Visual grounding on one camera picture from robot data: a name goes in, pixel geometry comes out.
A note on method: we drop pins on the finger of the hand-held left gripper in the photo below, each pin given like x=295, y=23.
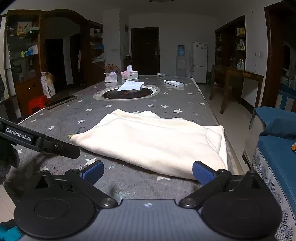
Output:
x=64, y=149

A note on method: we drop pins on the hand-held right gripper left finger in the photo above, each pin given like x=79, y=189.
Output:
x=93, y=172

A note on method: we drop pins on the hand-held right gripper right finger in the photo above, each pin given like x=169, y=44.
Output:
x=203, y=172

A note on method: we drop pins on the cream sweater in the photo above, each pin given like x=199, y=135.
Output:
x=150, y=143

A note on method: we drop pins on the red plastic stool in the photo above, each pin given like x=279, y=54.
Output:
x=37, y=103

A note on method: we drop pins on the grey star-print tablecloth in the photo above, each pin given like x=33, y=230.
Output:
x=92, y=120

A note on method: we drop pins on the dark flat bar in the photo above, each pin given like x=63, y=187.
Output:
x=61, y=102

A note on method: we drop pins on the dark wooden display cabinet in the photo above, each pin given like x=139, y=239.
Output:
x=27, y=88

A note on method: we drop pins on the white and brown paper bag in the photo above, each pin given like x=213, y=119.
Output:
x=48, y=84

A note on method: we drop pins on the blue sofa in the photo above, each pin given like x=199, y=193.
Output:
x=275, y=157

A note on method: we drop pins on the small white tissue holder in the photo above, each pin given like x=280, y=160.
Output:
x=111, y=78

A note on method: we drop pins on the round black built-in cooktop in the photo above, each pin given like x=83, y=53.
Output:
x=134, y=93

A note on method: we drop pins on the white folded cloth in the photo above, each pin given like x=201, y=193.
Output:
x=130, y=85

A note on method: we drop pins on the patterned cushion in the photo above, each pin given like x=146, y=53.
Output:
x=293, y=147

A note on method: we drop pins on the electric floor fan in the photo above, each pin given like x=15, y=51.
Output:
x=112, y=69

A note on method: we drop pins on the white remote control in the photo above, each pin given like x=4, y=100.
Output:
x=174, y=83

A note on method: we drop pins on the narrow dark wooden shelf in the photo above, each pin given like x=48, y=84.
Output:
x=89, y=58

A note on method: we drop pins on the teal fabric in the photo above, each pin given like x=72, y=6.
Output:
x=8, y=233

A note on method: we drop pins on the pink tissue box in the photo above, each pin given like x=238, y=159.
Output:
x=130, y=75

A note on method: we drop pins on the brown wooden desk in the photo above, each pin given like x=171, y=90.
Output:
x=238, y=73

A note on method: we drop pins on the white water dispenser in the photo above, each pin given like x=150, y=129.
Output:
x=181, y=66

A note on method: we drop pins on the blue and white cabinet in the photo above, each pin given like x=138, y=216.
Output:
x=286, y=100

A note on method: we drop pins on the white refrigerator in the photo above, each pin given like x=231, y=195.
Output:
x=200, y=62

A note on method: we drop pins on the glass jars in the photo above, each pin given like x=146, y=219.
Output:
x=240, y=64

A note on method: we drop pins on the blue water bottle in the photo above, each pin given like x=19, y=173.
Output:
x=181, y=50

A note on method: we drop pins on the dark wooden door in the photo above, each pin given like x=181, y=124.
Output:
x=144, y=51

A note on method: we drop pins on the tall dark wooden cabinet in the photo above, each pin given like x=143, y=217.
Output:
x=227, y=41

